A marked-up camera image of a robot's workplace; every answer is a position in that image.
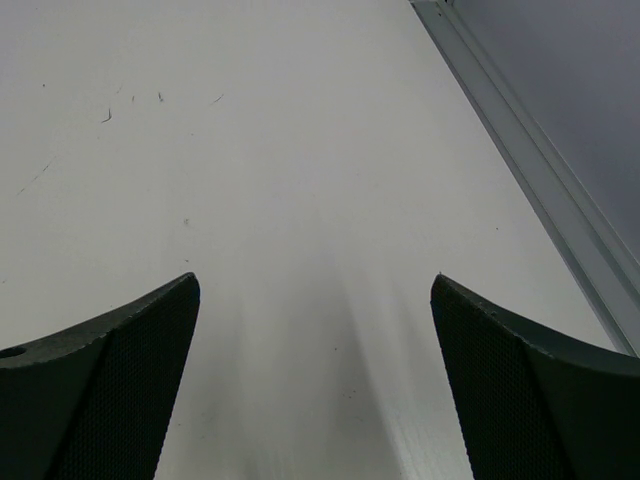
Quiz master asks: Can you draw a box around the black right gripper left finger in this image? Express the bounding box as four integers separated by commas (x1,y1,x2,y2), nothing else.
1,272,200,479

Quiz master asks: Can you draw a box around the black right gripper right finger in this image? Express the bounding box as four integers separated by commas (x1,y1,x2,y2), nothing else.
431,274,639,479

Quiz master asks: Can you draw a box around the aluminium right side rail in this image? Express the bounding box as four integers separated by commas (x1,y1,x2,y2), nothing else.
412,1,639,355

